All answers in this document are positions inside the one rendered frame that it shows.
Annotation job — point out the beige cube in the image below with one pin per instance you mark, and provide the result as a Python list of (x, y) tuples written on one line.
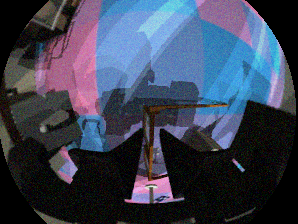
[(202, 142)]

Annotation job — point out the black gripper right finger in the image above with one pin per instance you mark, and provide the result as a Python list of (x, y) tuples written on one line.
[(184, 164)]

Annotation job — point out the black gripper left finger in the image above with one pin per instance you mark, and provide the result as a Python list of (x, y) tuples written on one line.
[(121, 163)]

